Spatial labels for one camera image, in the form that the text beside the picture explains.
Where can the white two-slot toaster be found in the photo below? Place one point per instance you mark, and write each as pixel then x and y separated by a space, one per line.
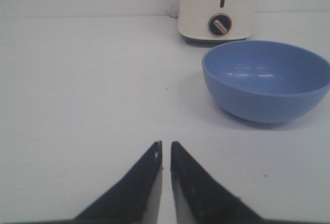
pixel 215 20

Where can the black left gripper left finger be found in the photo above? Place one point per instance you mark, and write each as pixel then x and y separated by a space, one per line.
pixel 133 199

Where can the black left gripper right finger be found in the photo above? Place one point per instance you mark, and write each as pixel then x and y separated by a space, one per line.
pixel 198 197

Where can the blue plastic bowl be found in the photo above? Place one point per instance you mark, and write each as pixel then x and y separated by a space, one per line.
pixel 264 81

